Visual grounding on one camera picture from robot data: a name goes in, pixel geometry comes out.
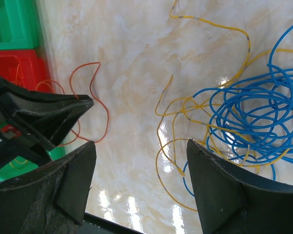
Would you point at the red plastic bin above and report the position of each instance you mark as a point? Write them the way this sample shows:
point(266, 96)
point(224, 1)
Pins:
point(25, 69)

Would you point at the green plastic bin upper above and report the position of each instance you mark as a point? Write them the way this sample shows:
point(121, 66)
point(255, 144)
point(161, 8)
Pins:
point(19, 25)

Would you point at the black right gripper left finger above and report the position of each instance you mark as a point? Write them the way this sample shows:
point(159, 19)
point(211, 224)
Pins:
point(50, 199)

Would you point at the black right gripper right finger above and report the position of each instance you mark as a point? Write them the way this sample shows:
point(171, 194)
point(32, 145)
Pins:
point(232, 200)

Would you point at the green plastic bin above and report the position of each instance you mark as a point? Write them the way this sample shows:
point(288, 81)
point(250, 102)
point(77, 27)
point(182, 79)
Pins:
point(19, 25)
point(20, 165)

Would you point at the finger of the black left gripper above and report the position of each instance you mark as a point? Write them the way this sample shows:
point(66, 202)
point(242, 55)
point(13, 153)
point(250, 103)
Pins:
point(34, 123)

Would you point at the green plastic bin lower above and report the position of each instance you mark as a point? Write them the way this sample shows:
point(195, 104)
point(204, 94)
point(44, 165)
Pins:
point(20, 165)

